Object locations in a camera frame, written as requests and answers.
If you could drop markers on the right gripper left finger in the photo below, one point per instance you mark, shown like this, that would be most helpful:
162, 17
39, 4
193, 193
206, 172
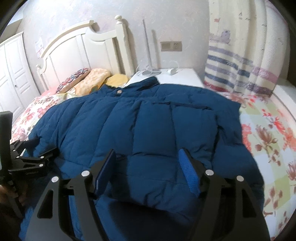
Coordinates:
52, 220

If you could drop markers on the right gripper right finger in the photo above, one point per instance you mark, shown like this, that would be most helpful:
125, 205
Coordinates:
228, 208

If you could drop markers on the navy blue puffer jacket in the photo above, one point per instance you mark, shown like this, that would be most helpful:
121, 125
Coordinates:
146, 124

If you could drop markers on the white wardrobe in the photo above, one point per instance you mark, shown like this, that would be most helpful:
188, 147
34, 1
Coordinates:
18, 88

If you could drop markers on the floral bed quilt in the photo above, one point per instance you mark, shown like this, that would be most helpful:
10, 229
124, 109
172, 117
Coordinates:
266, 134

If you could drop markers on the patterned red blue pillow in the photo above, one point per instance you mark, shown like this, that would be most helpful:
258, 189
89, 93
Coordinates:
71, 81

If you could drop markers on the orange floral pillow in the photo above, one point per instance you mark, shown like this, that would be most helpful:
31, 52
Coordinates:
92, 82

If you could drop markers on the yellow pillow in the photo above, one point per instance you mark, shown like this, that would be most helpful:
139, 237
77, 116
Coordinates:
117, 80

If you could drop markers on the white wooden headboard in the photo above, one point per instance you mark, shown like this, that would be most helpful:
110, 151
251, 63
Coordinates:
82, 47

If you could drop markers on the white bedside table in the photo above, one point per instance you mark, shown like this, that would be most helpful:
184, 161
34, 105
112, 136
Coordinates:
184, 76

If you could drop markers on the white desk lamp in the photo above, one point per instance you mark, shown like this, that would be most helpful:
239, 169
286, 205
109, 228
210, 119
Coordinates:
148, 69

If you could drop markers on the striped cream curtain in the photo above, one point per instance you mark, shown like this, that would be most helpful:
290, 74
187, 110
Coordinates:
247, 47

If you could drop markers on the white charger with cable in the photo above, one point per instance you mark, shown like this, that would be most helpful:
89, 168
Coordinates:
173, 71

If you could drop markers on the beige wall socket plate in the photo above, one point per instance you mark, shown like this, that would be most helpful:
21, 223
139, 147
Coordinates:
171, 46

